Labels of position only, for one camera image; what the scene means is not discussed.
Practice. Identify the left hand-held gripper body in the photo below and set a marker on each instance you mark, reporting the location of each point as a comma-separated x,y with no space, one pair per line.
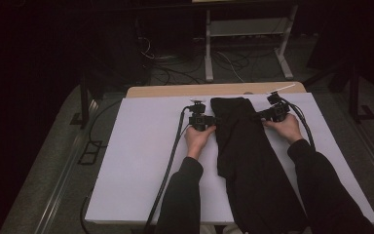
201,120

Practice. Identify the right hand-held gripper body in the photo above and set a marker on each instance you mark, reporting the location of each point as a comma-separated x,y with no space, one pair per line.
277,112

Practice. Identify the black pants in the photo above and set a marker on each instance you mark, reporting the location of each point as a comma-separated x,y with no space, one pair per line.
246,156

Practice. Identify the person's left hand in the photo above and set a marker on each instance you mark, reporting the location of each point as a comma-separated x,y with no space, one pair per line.
196,139

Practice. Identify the person's right hand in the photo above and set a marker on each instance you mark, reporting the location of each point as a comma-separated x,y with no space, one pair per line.
289,130

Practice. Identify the grey round table grommet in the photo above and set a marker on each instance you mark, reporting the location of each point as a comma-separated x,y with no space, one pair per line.
248,93

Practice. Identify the wooden table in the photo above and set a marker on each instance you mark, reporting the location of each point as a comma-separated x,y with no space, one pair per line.
175,90

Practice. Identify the white foam board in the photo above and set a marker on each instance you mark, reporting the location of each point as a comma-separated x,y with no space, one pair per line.
136,146

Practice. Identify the black metal stand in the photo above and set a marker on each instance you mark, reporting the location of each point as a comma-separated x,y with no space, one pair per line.
84,104
354,94

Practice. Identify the white metal shelf stand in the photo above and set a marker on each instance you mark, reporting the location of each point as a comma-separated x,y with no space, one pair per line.
246,27

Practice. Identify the silver floor rail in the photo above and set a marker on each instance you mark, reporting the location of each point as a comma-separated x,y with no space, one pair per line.
65,172
366,146

